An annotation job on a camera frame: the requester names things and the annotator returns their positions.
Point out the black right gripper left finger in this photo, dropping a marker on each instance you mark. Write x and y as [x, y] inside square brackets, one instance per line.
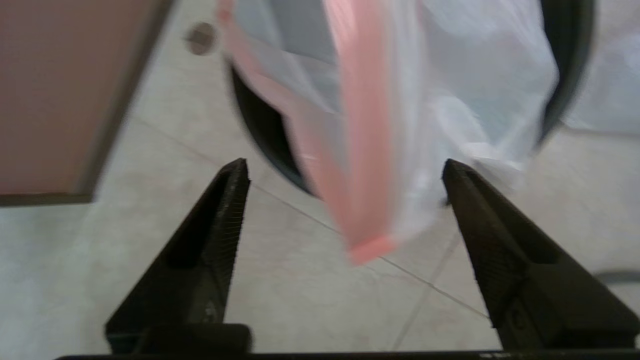
[195, 280]

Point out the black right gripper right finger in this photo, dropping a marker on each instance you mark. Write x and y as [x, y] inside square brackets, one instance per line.
[530, 290]

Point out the black round trash bin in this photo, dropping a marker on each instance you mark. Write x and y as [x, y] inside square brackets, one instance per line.
[265, 130]

